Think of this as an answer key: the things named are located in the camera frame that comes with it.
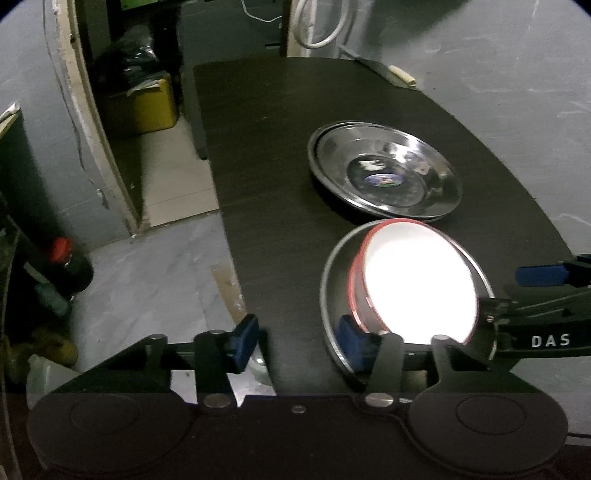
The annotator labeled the large steel plate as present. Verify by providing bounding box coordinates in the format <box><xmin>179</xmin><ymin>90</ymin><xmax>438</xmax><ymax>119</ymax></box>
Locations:
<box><xmin>308</xmin><ymin>121</ymin><xmax>464</xmax><ymax>223</ymax></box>

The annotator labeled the kitchen knife with pale handle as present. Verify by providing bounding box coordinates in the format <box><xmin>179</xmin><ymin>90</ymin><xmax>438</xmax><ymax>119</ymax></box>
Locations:
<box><xmin>338</xmin><ymin>44</ymin><xmax>419</xmax><ymax>90</ymax></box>

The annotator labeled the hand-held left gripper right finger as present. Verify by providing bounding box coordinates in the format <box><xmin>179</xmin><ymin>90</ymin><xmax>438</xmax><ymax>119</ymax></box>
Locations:
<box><xmin>337</xmin><ymin>315</ymin><xmax>550</xmax><ymax>411</ymax></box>

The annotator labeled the wooden side shelf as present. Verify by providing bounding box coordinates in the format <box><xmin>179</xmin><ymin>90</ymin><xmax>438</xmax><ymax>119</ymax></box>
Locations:
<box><xmin>0</xmin><ymin>102</ymin><xmax>24</xmax><ymax>139</ymax></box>

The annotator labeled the thin white cable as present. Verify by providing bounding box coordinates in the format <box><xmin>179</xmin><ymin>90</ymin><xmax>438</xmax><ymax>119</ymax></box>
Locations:
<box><xmin>241</xmin><ymin>0</ymin><xmax>283</xmax><ymax>24</ymax></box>

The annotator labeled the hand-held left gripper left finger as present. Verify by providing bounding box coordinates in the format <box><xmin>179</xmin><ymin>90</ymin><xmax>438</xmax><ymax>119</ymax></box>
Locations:
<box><xmin>83</xmin><ymin>314</ymin><xmax>259</xmax><ymax>411</ymax></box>

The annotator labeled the dark bottle with red cap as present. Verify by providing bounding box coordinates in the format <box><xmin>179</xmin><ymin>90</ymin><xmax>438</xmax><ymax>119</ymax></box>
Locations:
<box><xmin>47</xmin><ymin>236</ymin><xmax>95</xmax><ymax>303</ymax></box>

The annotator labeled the thin wall cable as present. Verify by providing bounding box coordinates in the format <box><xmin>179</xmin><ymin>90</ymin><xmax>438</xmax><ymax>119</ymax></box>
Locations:
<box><xmin>41</xmin><ymin>0</ymin><xmax>112</xmax><ymax>208</ymax></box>

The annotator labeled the white hose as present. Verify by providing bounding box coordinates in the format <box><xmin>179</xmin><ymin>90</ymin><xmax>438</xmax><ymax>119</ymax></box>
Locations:
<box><xmin>292</xmin><ymin>0</ymin><xmax>357</xmax><ymax>49</ymax></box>

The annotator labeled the dark cabinet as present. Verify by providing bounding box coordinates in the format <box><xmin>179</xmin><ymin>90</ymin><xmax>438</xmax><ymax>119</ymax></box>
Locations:
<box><xmin>178</xmin><ymin>0</ymin><xmax>284</xmax><ymax>63</ymax></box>

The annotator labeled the green bottle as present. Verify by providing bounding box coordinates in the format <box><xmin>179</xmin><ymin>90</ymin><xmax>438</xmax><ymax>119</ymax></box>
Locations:
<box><xmin>34</xmin><ymin>281</ymin><xmax>74</xmax><ymax>318</ymax></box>

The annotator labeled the steel bowl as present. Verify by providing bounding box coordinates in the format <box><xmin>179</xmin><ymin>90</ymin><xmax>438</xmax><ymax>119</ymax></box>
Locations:
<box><xmin>320</xmin><ymin>219</ymin><xmax>496</xmax><ymax>386</ymax></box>

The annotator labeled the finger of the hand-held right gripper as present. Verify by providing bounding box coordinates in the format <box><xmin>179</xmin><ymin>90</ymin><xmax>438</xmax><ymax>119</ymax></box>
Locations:
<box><xmin>479</xmin><ymin>299</ymin><xmax>525</xmax><ymax>330</ymax></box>
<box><xmin>516</xmin><ymin>254</ymin><xmax>591</xmax><ymax>287</ymax></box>

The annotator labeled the yellow bottle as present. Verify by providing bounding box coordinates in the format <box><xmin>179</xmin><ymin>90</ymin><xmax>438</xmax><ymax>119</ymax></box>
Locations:
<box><xmin>7</xmin><ymin>330</ymin><xmax>80</xmax><ymax>384</ymax></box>

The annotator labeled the black plastic bag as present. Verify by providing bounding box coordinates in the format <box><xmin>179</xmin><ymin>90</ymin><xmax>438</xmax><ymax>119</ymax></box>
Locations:
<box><xmin>91</xmin><ymin>24</ymin><xmax>163</xmax><ymax>90</ymax></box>

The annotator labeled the white plastic jug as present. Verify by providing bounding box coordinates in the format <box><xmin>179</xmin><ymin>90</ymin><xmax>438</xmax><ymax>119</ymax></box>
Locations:
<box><xmin>25</xmin><ymin>353</ymin><xmax>84</xmax><ymax>409</ymax></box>

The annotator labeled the yellow box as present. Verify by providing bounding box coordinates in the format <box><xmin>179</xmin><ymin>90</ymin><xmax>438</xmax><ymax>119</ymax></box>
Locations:
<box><xmin>102</xmin><ymin>71</ymin><xmax>179</xmax><ymax>137</ymax></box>

